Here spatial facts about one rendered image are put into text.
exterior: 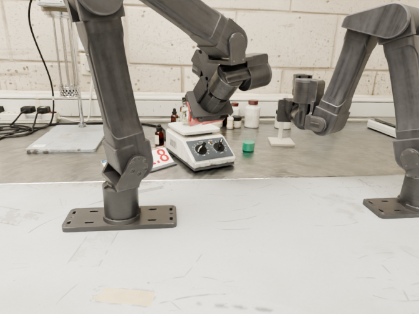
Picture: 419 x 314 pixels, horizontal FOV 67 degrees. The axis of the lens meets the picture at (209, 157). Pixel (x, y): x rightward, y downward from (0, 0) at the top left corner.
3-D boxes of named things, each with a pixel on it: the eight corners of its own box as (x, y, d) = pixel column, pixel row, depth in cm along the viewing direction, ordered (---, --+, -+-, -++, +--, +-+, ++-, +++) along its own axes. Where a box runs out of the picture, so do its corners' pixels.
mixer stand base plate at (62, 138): (95, 151, 95) (95, 148, 95) (24, 152, 92) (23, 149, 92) (111, 127, 123) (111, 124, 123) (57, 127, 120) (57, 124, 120)
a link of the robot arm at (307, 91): (285, 78, 79) (330, 83, 71) (305, 76, 84) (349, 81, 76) (281, 124, 83) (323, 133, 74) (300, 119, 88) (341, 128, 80)
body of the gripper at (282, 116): (277, 98, 92) (282, 102, 85) (313, 99, 92) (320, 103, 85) (275, 120, 94) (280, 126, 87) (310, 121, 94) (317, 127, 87)
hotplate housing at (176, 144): (235, 165, 88) (237, 137, 85) (193, 172, 82) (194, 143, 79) (199, 143, 106) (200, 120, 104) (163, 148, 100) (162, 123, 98)
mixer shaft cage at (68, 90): (78, 98, 101) (68, 12, 93) (55, 97, 100) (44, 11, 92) (83, 94, 107) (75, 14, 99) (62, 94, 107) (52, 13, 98)
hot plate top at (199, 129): (221, 131, 91) (221, 128, 91) (183, 135, 86) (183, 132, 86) (202, 122, 101) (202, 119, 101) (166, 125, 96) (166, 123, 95)
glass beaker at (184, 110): (202, 127, 93) (202, 99, 91) (185, 128, 91) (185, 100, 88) (193, 123, 98) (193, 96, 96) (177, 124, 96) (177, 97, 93)
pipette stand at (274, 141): (295, 146, 106) (300, 108, 102) (270, 146, 106) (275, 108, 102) (290, 139, 114) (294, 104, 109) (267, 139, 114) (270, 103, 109)
